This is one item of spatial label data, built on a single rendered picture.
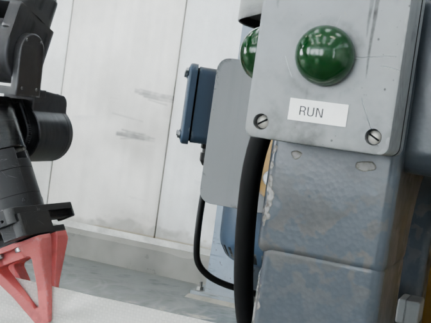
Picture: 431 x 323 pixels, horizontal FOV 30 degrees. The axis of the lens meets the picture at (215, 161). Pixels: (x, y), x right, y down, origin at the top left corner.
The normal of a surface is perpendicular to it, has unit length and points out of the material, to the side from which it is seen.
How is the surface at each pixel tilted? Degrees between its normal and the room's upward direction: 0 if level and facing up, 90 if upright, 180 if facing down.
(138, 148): 90
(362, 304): 90
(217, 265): 90
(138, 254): 90
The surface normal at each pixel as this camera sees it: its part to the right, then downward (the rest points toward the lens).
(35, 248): -0.22, 0.34
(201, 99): 0.07, 0.07
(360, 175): -0.37, 0.00
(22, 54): 0.92, 0.14
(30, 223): 0.88, -0.34
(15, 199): 0.33, -0.22
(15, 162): 0.68, -0.31
